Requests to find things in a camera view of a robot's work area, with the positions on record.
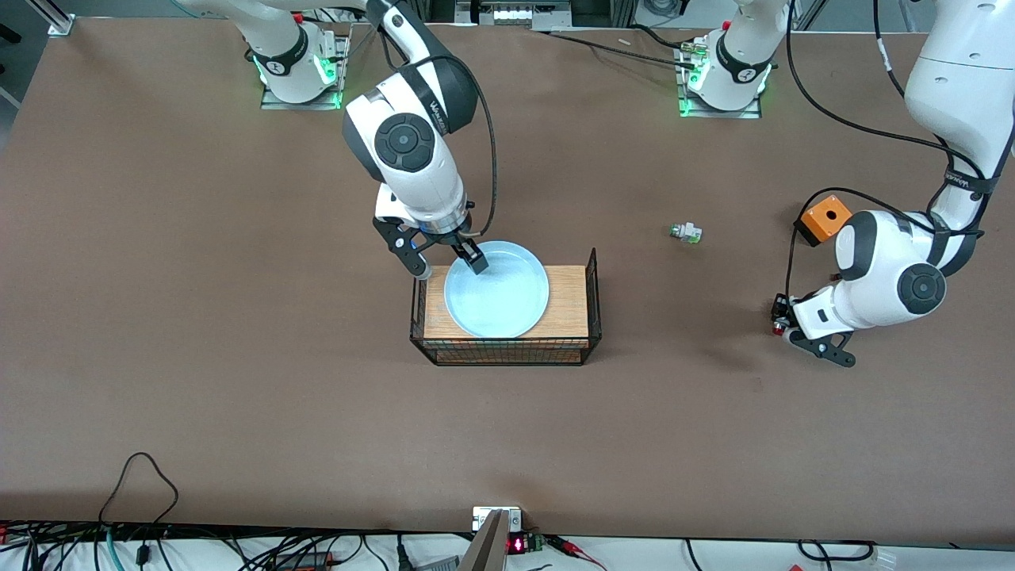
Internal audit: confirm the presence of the black wire mesh basket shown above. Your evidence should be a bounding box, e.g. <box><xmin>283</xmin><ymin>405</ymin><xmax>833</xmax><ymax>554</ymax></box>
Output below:
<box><xmin>409</xmin><ymin>247</ymin><xmax>603</xmax><ymax>367</ymax></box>

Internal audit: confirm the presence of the orange button enclosure box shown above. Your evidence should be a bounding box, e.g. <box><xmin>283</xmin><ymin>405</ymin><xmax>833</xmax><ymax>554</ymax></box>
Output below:
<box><xmin>795</xmin><ymin>194</ymin><xmax>855</xmax><ymax>247</ymax></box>

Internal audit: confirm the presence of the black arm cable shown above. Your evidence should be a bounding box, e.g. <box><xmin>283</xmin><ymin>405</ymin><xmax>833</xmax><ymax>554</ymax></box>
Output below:
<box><xmin>783</xmin><ymin>0</ymin><xmax>992</xmax><ymax>306</ymax></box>
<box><xmin>379</xmin><ymin>24</ymin><xmax>499</xmax><ymax>239</ymax></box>

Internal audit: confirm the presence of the grey metal bar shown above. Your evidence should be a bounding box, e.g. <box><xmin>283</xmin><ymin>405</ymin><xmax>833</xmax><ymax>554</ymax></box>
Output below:
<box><xmin>458</xmin><ymin>510</ymin><xmax>510</xmax><ymax>571</ymax></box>

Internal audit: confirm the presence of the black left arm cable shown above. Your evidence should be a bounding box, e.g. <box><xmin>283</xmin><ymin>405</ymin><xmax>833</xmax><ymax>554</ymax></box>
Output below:
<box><xmin>783</xmin><ymin>0</ymin><xmax>992</xmax><ymax>306</ymax></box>

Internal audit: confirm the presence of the red test lead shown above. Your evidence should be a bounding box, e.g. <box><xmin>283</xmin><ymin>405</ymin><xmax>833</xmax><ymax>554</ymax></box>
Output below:
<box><xmin>553</xmin><ymin>537</ymin><xmax>608</xmax><ymax>571</ymax></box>

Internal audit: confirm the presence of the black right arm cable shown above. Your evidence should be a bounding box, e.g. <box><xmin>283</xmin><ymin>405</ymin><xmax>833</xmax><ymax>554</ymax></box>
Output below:
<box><xmin>379</xmin><ymin>24</ymin><xmax>499</xmax><ymax>239</ymax></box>

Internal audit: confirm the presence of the thin black looped cable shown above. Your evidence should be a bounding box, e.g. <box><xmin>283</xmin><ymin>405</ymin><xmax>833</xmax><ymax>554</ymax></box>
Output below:
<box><xmin>99</xmin><ymin>452</ymin><xmax>179</xmax><ymax>528</ymax></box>

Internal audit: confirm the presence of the light blue round plate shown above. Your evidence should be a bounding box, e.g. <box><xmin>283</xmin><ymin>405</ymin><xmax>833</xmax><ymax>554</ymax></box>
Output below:
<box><xmin>443</xmin><ymin>240</ymin><xmax>550</xmax><ymax>339</ymax></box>

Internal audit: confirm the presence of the aluminium frame profile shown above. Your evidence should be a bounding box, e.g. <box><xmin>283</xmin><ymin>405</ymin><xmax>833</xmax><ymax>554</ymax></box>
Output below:
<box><xmin>32</xmin><ymin>0</ymin><xmax>77</xmax><ymax>37</ymax></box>

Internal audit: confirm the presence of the teal cable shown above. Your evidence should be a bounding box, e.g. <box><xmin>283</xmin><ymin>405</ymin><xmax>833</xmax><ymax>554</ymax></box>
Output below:
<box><xmin>94</xmin><ymin>525</ymin><xmax>126</xmax><ymax>571</ymax></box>

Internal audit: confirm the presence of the wooden board in basket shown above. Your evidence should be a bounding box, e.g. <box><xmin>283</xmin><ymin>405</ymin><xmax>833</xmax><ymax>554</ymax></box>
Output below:
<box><xmin>423</xmin><ymin>265</ymin><xmax>591</xmax><ymax>340</ymax></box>

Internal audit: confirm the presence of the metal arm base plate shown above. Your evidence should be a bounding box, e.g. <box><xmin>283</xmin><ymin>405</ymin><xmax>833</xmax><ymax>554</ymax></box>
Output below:
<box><xmin>260</xmin><ymin>32</ymin><xmax>350</xmax><ymax>112</ymax></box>
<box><xmin>676</xmin><ymin>36</ymin><xmax>764</xmax><ymax>120</ymax></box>

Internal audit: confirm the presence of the black cable on table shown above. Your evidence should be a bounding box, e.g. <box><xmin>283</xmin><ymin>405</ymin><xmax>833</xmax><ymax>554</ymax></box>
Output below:
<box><xmin>547</xmin><ymin>24</ymin><xmax>699</xmax><ymax>68</ymax></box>

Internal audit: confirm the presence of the small silver mounting box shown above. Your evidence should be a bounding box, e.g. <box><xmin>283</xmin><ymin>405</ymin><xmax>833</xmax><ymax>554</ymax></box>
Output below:
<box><xmin>473</xmin><ymin>507</ymin><xmax>523</xmax><ymax>533</ymax></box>

